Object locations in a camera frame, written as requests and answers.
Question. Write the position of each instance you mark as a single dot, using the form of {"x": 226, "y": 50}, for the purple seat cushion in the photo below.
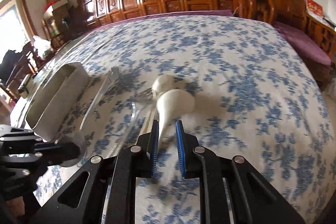
{"x": 302, "y": 43}

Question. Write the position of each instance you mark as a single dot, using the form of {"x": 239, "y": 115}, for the metal fork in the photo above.
{"x": 110, "y": 79}

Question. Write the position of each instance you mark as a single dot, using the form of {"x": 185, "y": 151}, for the white ceramic spoon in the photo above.
{"x": 171, "y": 105}
{"x": 162, "y": 84}

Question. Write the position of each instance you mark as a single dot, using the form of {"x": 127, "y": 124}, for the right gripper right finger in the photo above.
{"x": 231, "y": 190}

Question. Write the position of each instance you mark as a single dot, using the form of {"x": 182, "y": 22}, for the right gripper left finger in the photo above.
{"x": 103, "y": 190}

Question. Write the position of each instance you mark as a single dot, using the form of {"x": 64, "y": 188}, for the wooden side table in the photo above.
{"x": 321, "y": 34}

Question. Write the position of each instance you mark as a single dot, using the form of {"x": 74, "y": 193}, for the red box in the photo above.
{"x": 314, "y": 9}

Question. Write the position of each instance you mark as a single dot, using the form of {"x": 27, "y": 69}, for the blue floral tablecloth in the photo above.
{"x": 254, "y": 96}

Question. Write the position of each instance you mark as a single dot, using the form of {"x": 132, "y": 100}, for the metal rectangular tray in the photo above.
{"x": 53, "y": 102}

